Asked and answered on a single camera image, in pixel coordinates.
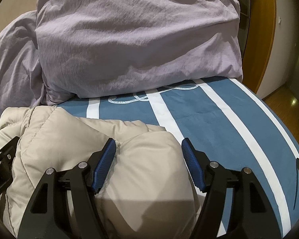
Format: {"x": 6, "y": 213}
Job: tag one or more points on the dark wardrobe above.
{"x": 244, "y": 12}

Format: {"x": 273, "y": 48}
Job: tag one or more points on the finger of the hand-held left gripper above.
{"x": 7, "y": 149}

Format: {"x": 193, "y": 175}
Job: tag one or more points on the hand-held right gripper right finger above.
{"x": 190, "y": 161}

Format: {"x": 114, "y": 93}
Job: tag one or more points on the wooden door frame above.
{"x": 261, "y": 37}

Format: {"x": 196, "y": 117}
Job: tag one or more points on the lavender crumpled blanket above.
{"x": 12, "y": 67}

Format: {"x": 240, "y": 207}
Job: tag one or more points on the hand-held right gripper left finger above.
{"x": 103, "y": 164}

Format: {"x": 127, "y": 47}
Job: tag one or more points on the lavender pillow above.
{"x": 139, "y": 37}

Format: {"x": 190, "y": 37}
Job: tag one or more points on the beige puffer jacket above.
{"x": 144, "y": 154}

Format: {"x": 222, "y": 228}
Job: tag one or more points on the blue white striped bed sheet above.
{"x": 214, "y": 119}

